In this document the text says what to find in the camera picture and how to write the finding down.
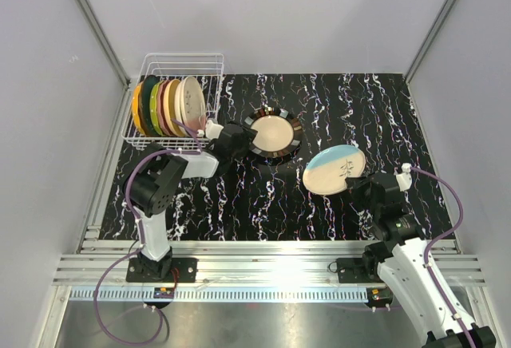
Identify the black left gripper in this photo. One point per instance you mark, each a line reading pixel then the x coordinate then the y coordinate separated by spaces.
pixel 247 140

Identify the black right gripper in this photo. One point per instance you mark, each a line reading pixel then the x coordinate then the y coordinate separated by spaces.
pixel 356 183

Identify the black striped bottom plate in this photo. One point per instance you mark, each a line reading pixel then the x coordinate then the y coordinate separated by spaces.
pixel 278 132

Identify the blue cream plate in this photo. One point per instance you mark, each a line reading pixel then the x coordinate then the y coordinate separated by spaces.
pixel 327 171

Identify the cream pink plate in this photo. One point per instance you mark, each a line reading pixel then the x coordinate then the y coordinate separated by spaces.
pixel 194 104

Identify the beige bear print plate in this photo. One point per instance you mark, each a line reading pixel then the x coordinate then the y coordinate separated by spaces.
pixel 179 107

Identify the yellow cream plate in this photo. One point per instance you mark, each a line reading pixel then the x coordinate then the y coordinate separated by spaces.
pixel 168 104

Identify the teal glazed plate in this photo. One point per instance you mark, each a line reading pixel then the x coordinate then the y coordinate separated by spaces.
pixel 147 86

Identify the green polka dot plate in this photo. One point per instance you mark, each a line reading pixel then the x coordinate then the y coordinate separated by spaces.
pixel 153 102

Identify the orange polka dot plate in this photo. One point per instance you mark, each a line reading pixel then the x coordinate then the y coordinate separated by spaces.
pixel 135 110

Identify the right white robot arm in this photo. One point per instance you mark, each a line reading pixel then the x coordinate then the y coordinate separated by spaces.
pixel 401 258

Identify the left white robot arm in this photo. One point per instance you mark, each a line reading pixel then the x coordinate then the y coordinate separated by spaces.
pixel 152 183

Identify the right small circuit board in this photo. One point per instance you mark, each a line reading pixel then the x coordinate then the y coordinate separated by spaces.
pixel 380 297

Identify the small circuit board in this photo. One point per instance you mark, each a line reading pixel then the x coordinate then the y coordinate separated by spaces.
pixel 163 293
pixel 380 297

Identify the left small circuit board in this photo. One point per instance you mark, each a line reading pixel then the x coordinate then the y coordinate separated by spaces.
pixel 163 293

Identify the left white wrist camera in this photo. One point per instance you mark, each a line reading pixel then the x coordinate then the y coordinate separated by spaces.
pixel 211 130

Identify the white wire dish rack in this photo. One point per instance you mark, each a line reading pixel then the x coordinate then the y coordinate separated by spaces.
pixel 207 68

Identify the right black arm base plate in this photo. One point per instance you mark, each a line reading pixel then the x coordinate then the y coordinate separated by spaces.
pixel 355 270

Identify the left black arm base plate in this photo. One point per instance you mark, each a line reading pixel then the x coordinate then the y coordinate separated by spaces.
pixel 168 270

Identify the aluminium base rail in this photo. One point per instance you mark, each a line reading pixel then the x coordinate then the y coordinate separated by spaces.
pixel 220 263

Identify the white slotted cable duct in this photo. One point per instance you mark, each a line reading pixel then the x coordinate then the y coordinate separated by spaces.
pixel 225 294

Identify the aluminium frame post right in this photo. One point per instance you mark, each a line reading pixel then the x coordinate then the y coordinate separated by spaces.
pixel 434 30

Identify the aluminium frame post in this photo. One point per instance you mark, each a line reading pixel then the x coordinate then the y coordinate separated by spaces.
pixel 87 11
pixel 434 30

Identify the aluminium frame post left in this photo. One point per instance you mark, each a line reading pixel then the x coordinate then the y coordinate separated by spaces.
pixel 87 11

